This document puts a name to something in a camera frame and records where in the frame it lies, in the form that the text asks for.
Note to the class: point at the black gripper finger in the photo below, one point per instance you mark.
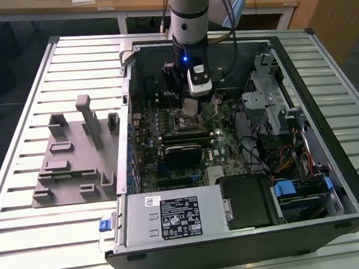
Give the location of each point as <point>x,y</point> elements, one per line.
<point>201,115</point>

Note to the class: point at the silver CPU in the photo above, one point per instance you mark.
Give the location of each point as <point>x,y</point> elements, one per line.
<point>190,107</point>

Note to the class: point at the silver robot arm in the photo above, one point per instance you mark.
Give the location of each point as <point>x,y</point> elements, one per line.
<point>188,19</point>

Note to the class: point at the CPU socket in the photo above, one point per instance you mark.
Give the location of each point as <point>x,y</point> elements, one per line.
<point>185,123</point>

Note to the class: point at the black connector block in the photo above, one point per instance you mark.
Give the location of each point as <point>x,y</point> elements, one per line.
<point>219,76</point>

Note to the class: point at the black graphics card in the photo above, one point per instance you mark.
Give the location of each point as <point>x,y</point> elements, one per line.
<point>183,155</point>

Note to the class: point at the green motherboard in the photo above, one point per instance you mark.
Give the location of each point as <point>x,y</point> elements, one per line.
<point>229,165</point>

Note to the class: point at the metal drive cage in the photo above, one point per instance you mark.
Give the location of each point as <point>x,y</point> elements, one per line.
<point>257,101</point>

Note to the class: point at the silver chipset heatsink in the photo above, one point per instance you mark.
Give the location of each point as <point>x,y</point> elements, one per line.
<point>216,173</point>

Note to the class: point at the black expansion slot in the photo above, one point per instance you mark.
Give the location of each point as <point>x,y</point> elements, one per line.
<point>174,182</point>

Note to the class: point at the wooden desk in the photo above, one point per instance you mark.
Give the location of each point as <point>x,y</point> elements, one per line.
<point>118,7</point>

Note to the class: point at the black plastic shroud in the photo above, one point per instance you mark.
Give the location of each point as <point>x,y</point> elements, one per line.
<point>249,203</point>

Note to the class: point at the hard disk in blue carrier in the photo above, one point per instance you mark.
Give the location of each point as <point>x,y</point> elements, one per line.
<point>286,189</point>

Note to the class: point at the silver power supply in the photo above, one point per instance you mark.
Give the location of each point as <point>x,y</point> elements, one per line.
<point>142,221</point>

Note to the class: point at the grey parts rack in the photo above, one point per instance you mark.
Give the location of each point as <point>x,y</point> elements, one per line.
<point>74,137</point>

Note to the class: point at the black open PC case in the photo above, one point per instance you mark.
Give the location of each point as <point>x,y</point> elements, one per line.
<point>204,259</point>

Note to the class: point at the blue case latch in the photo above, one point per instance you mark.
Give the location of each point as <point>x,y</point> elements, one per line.
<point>104,225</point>

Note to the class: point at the green RAM stick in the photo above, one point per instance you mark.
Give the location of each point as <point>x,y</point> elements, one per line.
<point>68,176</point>

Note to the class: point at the wooden cabinet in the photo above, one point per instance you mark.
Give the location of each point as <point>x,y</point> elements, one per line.
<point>336,17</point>

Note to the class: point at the dark office chair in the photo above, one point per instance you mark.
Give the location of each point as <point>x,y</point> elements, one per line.
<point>0,53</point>

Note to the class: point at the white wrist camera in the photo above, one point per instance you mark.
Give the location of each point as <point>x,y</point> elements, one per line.
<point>199,88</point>

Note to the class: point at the grey box with black bracket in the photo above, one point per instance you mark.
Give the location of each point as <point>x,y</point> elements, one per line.
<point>172,77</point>

